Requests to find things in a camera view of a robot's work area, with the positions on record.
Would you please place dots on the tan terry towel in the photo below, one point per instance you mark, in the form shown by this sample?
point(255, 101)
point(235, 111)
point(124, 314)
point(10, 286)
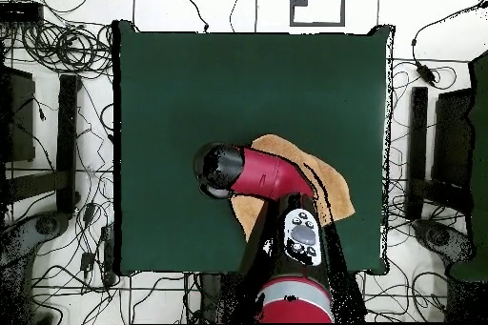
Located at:
point(335, 191)

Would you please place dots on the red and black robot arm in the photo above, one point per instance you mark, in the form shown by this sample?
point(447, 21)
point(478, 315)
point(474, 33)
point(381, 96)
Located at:
point(267, 176)

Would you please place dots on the dark green table cloth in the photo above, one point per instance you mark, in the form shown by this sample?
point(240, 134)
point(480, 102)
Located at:
point(190, 92)

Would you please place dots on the dark wheeled stand base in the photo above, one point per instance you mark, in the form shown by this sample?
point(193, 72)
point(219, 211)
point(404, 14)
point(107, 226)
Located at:
point(45, 226)
point(438, 235)

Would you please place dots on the black equipment box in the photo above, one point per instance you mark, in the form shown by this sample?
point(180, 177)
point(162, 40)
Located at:
point(453, 138)
point(19, 119)

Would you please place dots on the green cloth beside table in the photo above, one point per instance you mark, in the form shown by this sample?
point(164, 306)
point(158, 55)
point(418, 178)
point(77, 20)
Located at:
point(481, 149)

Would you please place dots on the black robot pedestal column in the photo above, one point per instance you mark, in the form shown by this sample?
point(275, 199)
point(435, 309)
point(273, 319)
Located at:
point(209, 294)

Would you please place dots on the grey rectangular frame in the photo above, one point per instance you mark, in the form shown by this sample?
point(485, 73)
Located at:
point(316, 24)

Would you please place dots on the flat black switch box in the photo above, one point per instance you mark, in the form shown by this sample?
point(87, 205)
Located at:
point(21, 12)

